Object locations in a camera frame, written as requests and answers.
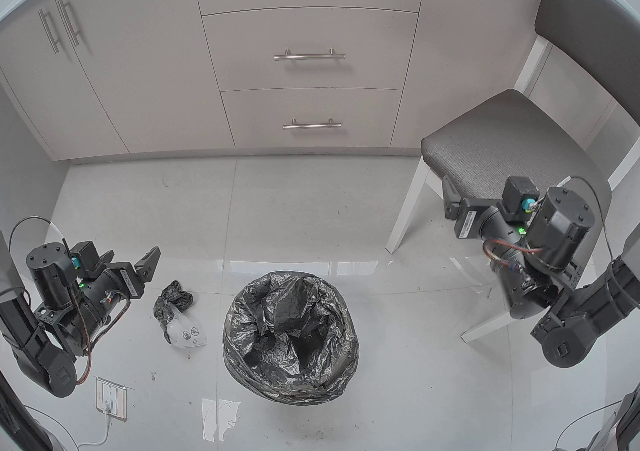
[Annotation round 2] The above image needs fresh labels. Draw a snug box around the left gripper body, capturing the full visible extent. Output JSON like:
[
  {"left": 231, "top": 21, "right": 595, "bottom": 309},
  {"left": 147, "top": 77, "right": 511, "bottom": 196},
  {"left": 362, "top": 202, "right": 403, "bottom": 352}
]
[{"left": 72, "top": 261, "right": 147, "bottom": 341}]

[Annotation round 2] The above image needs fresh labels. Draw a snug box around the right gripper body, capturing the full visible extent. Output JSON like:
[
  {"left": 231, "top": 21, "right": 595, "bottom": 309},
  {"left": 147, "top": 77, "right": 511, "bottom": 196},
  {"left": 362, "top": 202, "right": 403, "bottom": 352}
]
[{"left": 453, "top": 196, "right": 531, "bottom": 261}]

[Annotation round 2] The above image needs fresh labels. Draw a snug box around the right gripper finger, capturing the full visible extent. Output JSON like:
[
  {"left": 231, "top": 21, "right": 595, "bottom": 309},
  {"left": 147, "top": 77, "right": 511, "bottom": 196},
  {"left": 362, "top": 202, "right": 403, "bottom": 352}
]
[{"left": 442, "top": 176, "right": 465, "bottom": 220}]

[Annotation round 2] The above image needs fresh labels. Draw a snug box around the black plastic bag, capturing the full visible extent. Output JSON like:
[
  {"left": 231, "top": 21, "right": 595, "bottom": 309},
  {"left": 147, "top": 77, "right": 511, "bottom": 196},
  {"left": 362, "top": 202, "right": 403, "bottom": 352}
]
[{"left": 222, "top": 270, "right": 360, "bottom": 406}]

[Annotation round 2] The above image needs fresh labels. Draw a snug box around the crumpled black plastic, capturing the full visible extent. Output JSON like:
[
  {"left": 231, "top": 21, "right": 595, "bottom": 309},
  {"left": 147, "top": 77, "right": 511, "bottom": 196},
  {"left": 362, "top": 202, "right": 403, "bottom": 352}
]
[{"left": 153, "top": 280, "right": 194, "bottom": 343}]

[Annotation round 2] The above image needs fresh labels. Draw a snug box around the grey padded white-framed chair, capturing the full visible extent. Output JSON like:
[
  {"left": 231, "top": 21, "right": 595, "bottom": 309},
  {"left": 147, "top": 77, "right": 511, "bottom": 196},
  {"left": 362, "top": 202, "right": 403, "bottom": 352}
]
[{"left": 386, "top": 0, "right": 640, "bottom": 346}]

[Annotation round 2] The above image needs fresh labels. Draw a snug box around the clear printed wrapper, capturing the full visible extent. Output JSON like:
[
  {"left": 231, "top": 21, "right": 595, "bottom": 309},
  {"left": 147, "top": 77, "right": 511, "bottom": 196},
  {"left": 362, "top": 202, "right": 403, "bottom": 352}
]
[{"left": 165, "top": 309, "right": 207, "bottom": 349}]

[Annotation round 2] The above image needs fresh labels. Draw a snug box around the beige cabinet with drawers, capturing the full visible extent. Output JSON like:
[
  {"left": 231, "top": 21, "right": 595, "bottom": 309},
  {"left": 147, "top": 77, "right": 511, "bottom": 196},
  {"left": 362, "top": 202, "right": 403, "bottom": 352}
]
[{"left": 0, "top": 0, "right": 640, "bottom": 163}]

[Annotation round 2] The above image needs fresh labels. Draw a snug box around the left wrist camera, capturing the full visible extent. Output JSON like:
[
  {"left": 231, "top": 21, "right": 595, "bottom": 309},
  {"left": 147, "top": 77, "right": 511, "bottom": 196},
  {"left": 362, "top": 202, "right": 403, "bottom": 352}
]
[{"left": 69, "top": 240, "right": 104, "bottom": 278}]

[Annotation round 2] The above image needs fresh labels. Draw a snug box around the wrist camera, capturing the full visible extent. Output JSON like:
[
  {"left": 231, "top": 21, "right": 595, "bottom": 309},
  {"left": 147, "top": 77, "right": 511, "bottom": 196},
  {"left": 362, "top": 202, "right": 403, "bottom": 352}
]
[
  {"left": 69, "top": 240, "right": 104, "bottom": 278},
  {"left": 501, "top": 176, "right": 542, "bottom": 221}
]

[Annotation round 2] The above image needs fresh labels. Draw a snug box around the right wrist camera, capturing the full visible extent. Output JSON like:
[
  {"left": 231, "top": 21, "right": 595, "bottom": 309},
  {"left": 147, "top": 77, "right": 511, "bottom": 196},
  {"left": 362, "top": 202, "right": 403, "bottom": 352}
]
[{"left": 501, "top": 176, "right": 542, "bottom": 221}]

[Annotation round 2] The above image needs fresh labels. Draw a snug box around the black cable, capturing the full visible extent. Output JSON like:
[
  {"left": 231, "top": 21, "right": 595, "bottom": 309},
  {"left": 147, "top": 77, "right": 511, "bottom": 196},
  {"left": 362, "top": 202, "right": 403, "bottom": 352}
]
[
  {"left": 567, "top": 176, "right": 622, "bottom": 262},
  {"left": 9, "top": 216, "right": 69, "bottom": 265}
]

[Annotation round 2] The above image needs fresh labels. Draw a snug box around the white power cable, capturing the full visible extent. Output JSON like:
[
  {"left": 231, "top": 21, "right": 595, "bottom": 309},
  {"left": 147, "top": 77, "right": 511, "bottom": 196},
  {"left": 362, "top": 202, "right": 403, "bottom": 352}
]
[{"left": 75, "top": 400, "right": 117, "bottom": 447}]

